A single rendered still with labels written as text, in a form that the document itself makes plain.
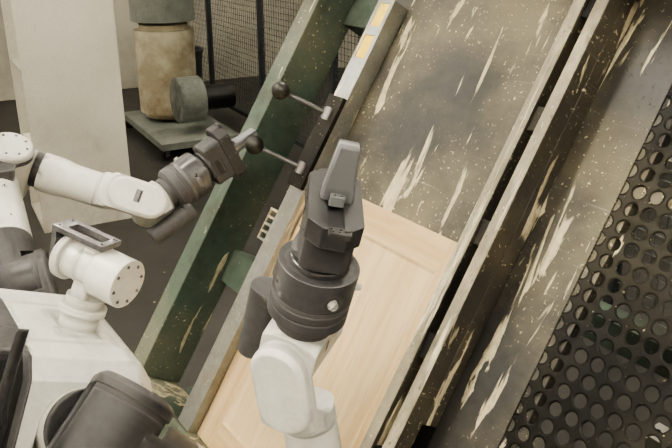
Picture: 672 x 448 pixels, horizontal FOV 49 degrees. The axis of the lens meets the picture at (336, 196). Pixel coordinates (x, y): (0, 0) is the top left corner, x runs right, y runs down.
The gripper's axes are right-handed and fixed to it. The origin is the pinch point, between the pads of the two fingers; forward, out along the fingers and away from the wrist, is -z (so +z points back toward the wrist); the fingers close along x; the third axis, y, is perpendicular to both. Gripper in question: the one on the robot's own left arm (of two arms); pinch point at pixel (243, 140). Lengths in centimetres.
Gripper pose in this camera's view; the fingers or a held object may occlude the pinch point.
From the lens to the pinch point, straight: 149.9
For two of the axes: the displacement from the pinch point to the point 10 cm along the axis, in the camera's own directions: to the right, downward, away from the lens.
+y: 5.8, 2.8, -7.7
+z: -7.4, 5.8, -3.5
